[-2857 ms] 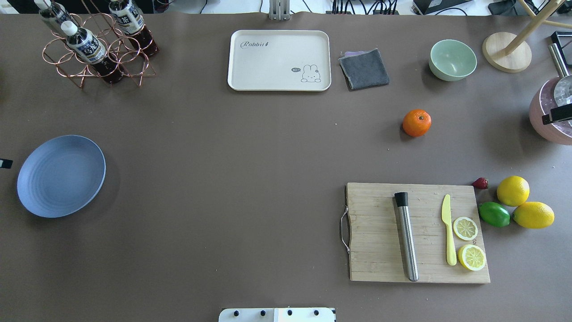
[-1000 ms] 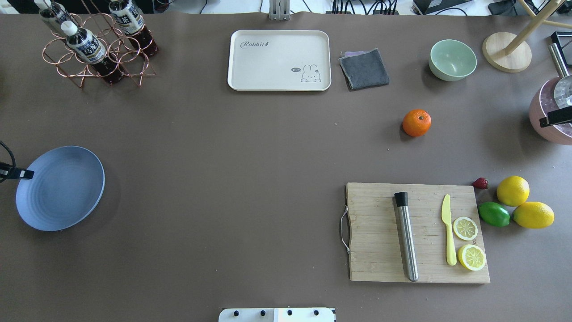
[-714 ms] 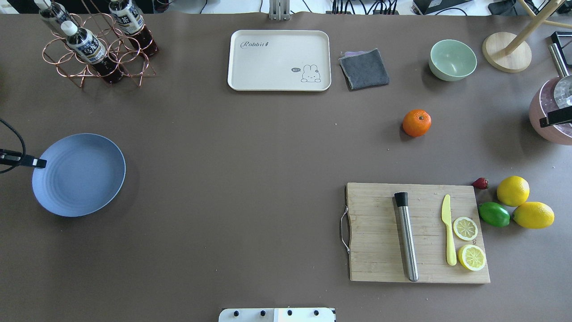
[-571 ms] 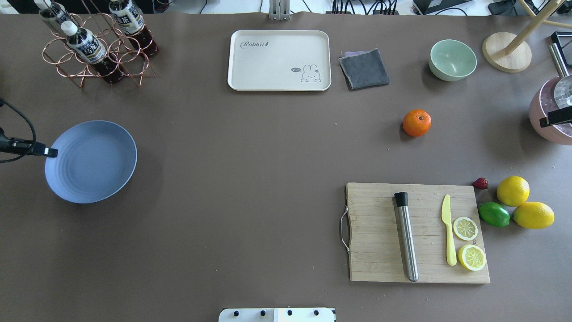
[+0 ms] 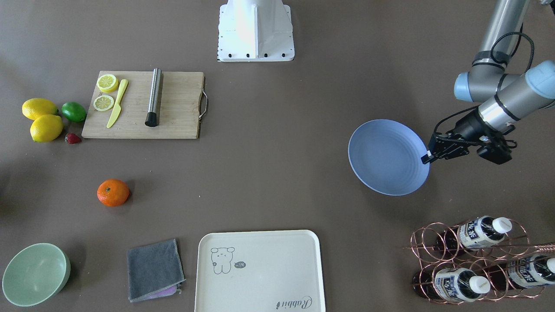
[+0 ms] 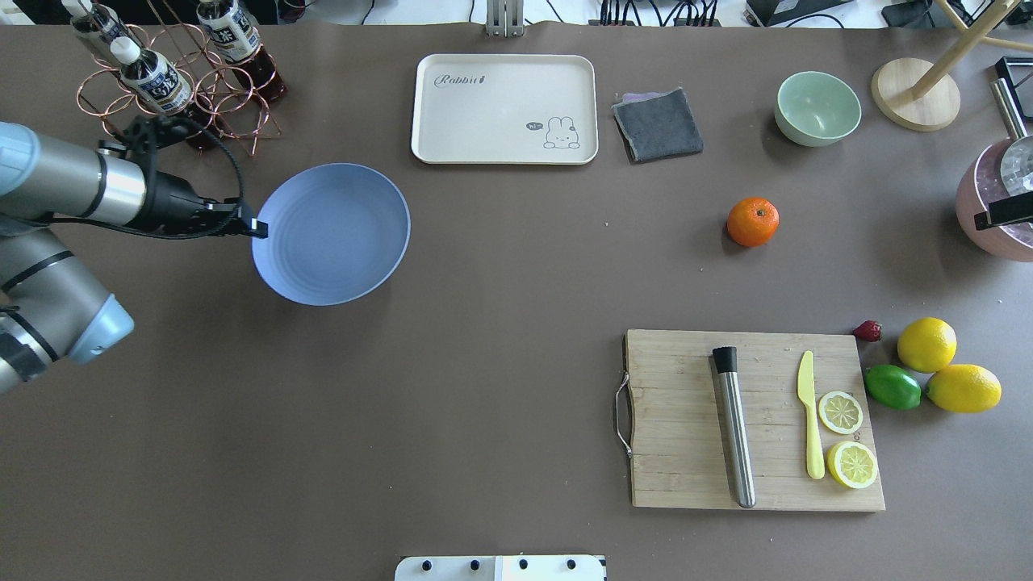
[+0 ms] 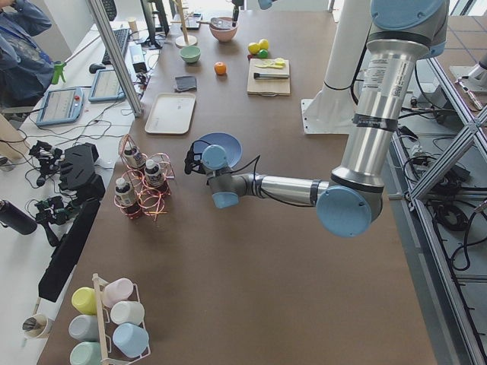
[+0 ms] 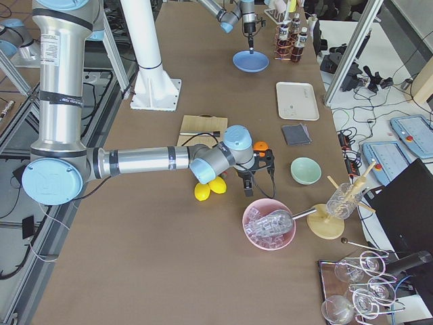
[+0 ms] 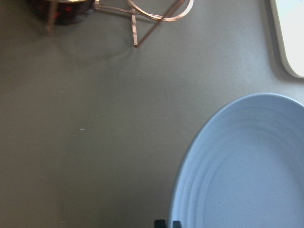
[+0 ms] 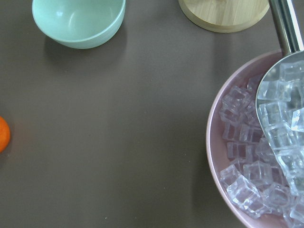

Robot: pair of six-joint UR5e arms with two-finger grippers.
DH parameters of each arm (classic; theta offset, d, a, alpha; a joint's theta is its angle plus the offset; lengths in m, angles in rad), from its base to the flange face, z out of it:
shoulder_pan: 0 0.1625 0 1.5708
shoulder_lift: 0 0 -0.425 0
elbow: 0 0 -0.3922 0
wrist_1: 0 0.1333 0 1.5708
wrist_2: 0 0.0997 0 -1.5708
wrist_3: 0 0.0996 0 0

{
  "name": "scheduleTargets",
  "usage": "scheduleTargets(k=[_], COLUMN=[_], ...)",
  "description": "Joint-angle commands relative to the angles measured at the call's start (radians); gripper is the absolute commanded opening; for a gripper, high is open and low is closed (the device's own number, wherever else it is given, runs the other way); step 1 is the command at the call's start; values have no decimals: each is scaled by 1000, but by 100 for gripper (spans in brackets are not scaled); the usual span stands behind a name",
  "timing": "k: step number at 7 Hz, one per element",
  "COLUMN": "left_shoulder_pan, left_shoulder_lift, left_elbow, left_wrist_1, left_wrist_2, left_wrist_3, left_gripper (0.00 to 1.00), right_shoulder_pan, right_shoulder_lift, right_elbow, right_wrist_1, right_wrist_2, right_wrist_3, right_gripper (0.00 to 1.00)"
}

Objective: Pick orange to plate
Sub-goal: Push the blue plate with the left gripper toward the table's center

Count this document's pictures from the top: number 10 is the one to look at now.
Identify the metal ice scoop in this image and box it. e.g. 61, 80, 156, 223
256, 0, 304, 196

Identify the mint green bowl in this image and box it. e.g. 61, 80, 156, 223
32, 0, 126, 49

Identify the orange fruit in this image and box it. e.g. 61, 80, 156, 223
0, 117, 10, 152

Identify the wooden stand with round base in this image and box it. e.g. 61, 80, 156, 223
178, 0, 269, 33

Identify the pink bowl of ice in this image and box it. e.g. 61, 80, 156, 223
206, 51, 304, 228

